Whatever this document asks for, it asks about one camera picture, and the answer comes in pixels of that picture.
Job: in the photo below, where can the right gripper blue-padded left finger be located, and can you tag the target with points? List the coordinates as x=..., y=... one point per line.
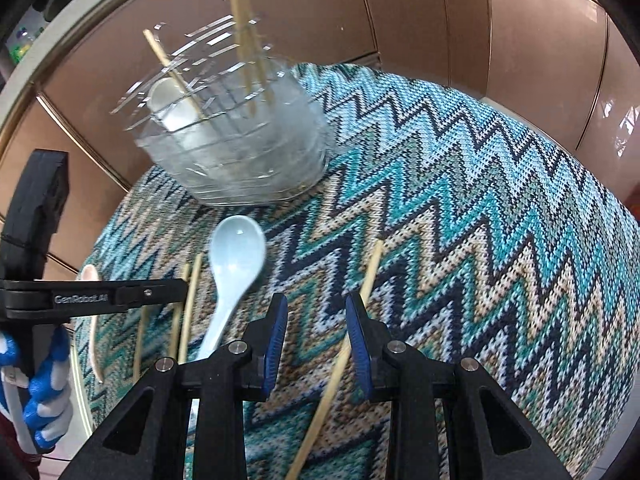
x=145, y=436

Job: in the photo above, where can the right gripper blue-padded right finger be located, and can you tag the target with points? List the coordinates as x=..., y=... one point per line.
x=488, y=437

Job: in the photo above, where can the white ceramic soup spoon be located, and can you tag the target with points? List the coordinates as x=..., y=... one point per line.
x=175, y=110

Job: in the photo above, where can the left blue-white gloved hand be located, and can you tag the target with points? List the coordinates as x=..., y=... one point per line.
x=38, y=408

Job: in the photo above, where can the light blue ceramic soup spoon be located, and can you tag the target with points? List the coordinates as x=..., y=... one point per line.
x=236, y=252

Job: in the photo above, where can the zigzag knitted table cloth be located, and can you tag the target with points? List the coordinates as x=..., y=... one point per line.
x=497, y=245

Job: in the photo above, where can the clear plastic utensil holder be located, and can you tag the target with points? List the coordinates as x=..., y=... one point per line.
x=280, y=152

